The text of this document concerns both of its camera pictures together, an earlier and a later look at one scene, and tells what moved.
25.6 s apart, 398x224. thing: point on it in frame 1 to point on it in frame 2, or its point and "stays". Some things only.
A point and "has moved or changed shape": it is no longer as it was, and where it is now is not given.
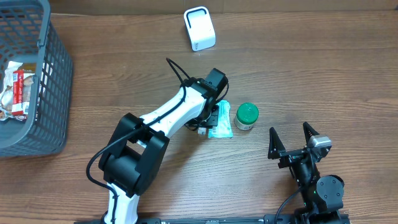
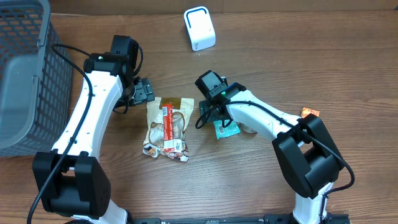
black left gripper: [210, 120] to [143, 91]
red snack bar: [18, 107] has moved or changed shape
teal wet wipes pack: [223, 129] has moved or changed shape
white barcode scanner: [200, 28] stays
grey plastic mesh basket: [28, 35] stays
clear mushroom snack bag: [15, 101] to [154, 142]
